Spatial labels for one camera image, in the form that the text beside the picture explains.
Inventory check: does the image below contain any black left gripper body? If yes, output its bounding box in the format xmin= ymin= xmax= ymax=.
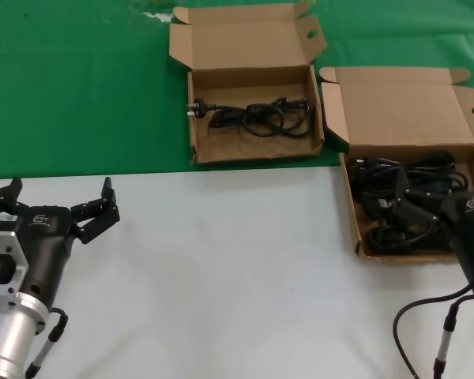
xmin=13 ymin=204 xmax=81 ymax=306

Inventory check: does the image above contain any left arm connector cable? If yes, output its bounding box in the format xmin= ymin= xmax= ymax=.
xmin=23 ymin=306 xmax=70 ymax=379

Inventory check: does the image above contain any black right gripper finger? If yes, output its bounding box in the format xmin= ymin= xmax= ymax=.
xmin=390 ymin=167 xmax=455 ymax=233

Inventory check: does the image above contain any black power cord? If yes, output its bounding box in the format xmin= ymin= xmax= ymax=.
xmin=365 ymin=223 xmax=455 ymax=254
xmin=186 ymin=96 xmax=314 ymax=139
xmin=347 ymin=155 xmax=470 ymax=193
xmin=357 ymin=189 xmax=398 ymax=222

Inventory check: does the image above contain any green table cloth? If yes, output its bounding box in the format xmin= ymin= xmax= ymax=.
xmin=0 ymin=0 xmax=474 ymax=181

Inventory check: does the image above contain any silver left camera bracket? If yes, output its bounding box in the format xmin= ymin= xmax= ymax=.
xmin=0 ymin=230 xmax=29 ymax=296

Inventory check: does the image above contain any thin black camera cable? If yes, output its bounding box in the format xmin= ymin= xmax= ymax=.
xmin=390 ymin=283 xmax=474 ymax=379

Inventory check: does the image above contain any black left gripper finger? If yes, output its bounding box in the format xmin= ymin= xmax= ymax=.
xmin=0 ymin=176 xmax=32 ymax=216
xmin=69 ymin=176 xmax=122 ymax=244

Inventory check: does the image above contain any right arm connector cable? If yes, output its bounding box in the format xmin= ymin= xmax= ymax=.
xmin=431 ymin=291 xmax=474 ymax=379

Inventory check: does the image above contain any small white scrap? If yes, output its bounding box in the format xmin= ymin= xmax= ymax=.
xmin=141 ymin=10 xmax=175 ymax=23

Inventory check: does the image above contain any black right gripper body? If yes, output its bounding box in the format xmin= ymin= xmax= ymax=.
xmin=438 ymin=188 xmax=474 ymax=286

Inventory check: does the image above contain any open cardboard box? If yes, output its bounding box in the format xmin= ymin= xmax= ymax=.
xmin=167 ymin=0 xmax=328 ymax=165
xmin=318 ymin=66 xmax=474 ymax=260

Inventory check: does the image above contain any arm connector cable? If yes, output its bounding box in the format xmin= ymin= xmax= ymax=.
xmin=431 ymin=291 xmax=474 ymax=379
xmin=23 ymin=306 xmax=70 ymax=379

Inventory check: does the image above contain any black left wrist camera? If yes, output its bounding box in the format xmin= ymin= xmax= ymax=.
xmin=0 ymin=212 xmax=23 ymax=234

